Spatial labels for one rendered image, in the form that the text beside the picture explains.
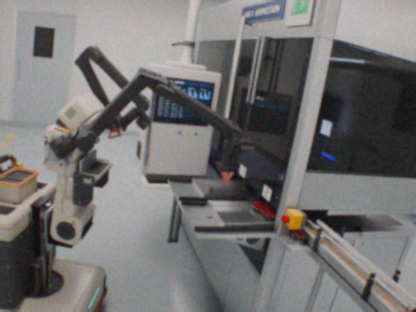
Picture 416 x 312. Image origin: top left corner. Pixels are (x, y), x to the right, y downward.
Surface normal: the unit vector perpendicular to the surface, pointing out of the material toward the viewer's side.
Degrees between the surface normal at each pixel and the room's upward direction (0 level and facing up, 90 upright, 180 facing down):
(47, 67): 90
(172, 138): 90
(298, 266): 90
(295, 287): 90
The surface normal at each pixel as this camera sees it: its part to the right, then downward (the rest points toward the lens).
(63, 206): -0.01, 0.26
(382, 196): 0.29, 0.30
